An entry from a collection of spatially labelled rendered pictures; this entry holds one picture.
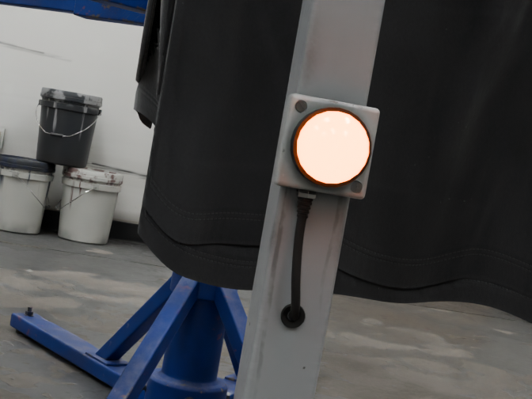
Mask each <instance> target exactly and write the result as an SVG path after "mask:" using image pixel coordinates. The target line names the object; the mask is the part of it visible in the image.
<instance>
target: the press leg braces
mask: <svg viewBox="0 0 532 399"><path fill-rule="evenodd" d="M171 278H172V276H171V277H170V278H169V279H168V280H167V281H166V282H165V283H164V284H163V285H162V286H161V287H160V288H159V289H158V290H157V291H156V292H155V293H154V294H153V295H152V296H151V297H150V298H149V299H148V300H147V301H146V302H145V303H144V304H143V305H142V306H141V307H140V308H139V310H138V311H137V312H136V313H135V314H134V315H133V316H132V317H131V318H130V319H129V320H128V321H127V322H126V323H125V324H124V325H123V326H122V327H121V328H120V329H119V330H118V331H117V332H116V333H115V334H114V335H113V336H112V337H111V338H110V339H109V340H108V341H107V342H106V343H105V344H104V345H103V346H102V347H101V348H100V349H99V350H98V351H86V352H85V353H86V354H87V355H88V356H90V357H92V358H93V359H95V360H97V361H98V362H100V363H103V364H104V365H105V366H126V367H125V369H124V370H123V373H122V374H121V375H120V377H119V379H118V380H117V382H116V384H115V385H114V386H113V388H112V390H111V392H110V393H109V395H108V396H107V398H106V399H137V398H138V397H139V395H140V393H141V392H142V390H143V388H144V386H145V385H146V383H147V381H148V380H149V378H150V376H151V375H152V373H153V372H154V369H155V368H156V366H157V365H158V363H159V361H160V360H161V358H162V356H163V355H164V353H165V351H166V349H167V348H168V346H169V345H170V343H171V341H172V340H173V338H174V337H175V335H176V333H177V331H178V329H179V328H180V326H181V325H182V323H183V321H184V319H185V318H186V316H187V315H188V312H189V311H190V309H191V308H192V306H193V304H194V303H195V301H196V300H197V295H198V290H199V286H200V282H197V281H195V280H192V279H188V278H185V277H183V276H182V277H181V279H180V281H179V283H178V284H177V285H176V287H175V289H174V290H173V291H171V290H170V283H171ZM215 305H216V307H217V310H218V313H219V316H220V317H221V320H222V323H223V326H224V328H225V334H224V340H225V342H226V347H227V350H228V352H229V355H230V359H231V362H232V365H233V368H234V372H235V373H233V374H230V375H227V376H226V377H225V379H228V380H231V381H234V382H236V381H237V377H238V368H239V363H240V359H241V350H242V345H243V341H244V336H245V327H246V323H247V316H246V313H245V310H244V308H243V305H242V304H241V300H240V298H239V296H238V293H237V290H235V289H229V288H224V287H216V292H215ZM145 334H146V335H145ZM144 335H145V337H144V338H143V340H142V342H141V344H140V345H139V346H138V348H137V350H136V351H135V353H134V355H133V356H132V357H131V360H130V361H129V362H127V361H125V360H124V359H121V357H122V356H123V355H124V354H125V353H126V352H127V351H128V350H129V349H130V348H131V347H132V346H133V345H134V344H136V343H137V342H138V341H139V340H140V339H141V338H142V337H143V336H144Z"/></svg>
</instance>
